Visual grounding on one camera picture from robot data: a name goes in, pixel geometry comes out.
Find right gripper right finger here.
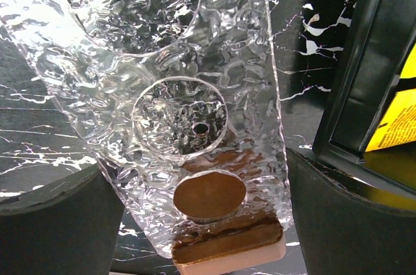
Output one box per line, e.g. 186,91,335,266
287,149,415,274

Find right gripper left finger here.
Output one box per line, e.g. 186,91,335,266
1,166,124,274

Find clear acrylic toothbrush holder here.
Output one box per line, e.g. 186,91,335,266
1,0,293,274

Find yellow toothpaste tube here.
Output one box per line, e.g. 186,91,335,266
365,49,415,152

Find black plastic bin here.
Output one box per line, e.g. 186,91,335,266
313,0,415,196

